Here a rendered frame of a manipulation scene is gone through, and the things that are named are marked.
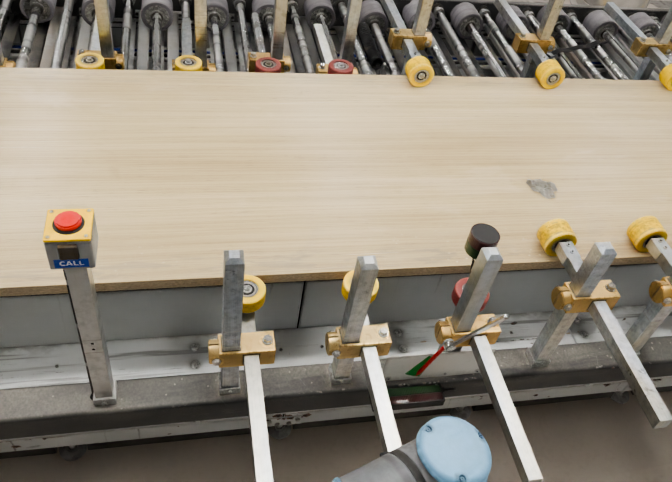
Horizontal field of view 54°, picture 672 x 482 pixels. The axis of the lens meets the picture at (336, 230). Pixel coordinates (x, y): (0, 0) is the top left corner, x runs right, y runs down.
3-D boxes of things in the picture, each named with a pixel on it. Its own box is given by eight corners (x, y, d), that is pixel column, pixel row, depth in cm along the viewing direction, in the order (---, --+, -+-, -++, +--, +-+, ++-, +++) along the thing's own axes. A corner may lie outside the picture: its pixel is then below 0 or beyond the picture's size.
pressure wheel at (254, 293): (270, 317, 148) (273, 284, 139) (248, 340, 142) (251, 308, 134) (241, 299, 150) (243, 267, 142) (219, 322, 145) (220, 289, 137)
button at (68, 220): (81, 235, 102) (80, 227, 101) (54, 235, 101) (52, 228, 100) (83, 217, 105) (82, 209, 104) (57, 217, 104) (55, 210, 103)
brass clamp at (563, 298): (612, 312, 146) (622, 298, 142) (558, 316, 143) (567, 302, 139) (600, 291, 150) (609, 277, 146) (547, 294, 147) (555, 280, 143)
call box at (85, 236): (96, 271, 106) (90, 238, 101) (50, 273, 105) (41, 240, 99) (99, 240, 111) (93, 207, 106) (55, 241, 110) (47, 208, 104)
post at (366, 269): (343, 399, 155) (380, 266, 121) (328, 400, 154) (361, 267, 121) (340, 386, 157) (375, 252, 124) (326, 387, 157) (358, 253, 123)
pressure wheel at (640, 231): (667, 226, 158) (635, 239, 159) (669, 244, 164) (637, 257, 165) (655, 209, 162) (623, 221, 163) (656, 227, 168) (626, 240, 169)
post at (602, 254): (535, 379, 165) (619, 251, 132) (523, 380, 165) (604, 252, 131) (530, 367, 168) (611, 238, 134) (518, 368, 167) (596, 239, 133)
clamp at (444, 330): (494, 344, 148) (501, 331, 144) (438, 348, 145) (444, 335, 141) (486, 324, 152) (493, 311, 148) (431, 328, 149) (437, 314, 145)
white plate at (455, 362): (483, 373, 156) (496, 349, 149) (379, 382, 151) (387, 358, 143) (482, 371, 157) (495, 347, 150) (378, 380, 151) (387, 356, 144)
